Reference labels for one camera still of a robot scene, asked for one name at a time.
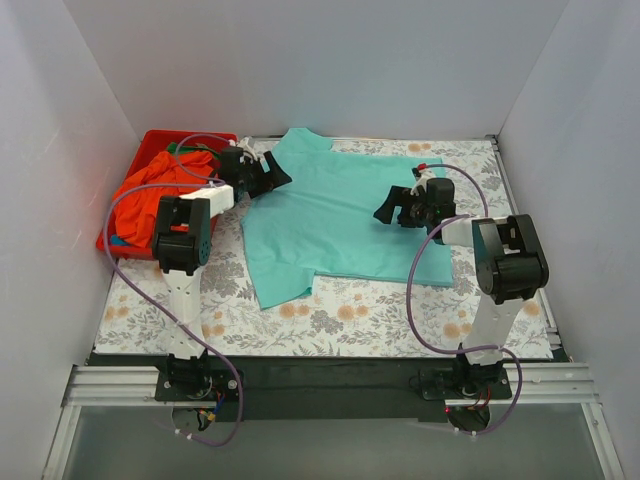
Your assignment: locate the teal t shirt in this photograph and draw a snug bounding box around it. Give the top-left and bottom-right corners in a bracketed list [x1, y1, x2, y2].
[242, 128, 426, 309]

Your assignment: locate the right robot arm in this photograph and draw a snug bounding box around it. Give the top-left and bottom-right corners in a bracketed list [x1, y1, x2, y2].
[373, 177, 549, 369]

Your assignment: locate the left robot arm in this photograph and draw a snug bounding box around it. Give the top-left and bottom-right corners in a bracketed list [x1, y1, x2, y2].
[151, 146, 292, 360]

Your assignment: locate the green t shirt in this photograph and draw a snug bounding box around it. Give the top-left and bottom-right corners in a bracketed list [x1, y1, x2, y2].
[166, 142, 220, 160]

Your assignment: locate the red plastic bin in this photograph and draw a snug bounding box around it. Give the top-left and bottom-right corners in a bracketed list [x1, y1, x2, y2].
[96, 129, 238, 260]

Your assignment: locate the orange t shirt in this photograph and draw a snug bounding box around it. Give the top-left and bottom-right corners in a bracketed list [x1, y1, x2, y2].
[112, 150, 219, 248]

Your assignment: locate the floral tablecloth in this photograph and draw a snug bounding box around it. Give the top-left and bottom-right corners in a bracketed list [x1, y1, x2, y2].
[93, 138, 555, 360]

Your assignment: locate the blue t shirt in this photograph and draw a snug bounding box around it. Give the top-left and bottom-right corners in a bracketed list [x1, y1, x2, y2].
[110, 235, 130, 247]

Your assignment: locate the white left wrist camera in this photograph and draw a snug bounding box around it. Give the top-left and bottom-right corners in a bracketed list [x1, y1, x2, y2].
[236, 136, 261, 161]

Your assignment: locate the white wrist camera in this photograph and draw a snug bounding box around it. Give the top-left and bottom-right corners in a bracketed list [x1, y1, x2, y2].
[236, 136, 261, 161]
[411, 163, 431, 196]

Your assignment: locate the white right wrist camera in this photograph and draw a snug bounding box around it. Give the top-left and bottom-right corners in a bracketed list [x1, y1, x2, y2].
[411, 163, 431, 196]

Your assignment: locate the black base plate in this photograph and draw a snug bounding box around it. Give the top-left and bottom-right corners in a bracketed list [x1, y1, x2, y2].
[87, 352, 571, 424]

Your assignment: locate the aluminium frame rail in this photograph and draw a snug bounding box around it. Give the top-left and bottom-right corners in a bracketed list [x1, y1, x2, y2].
[43, 358, 624, 479]

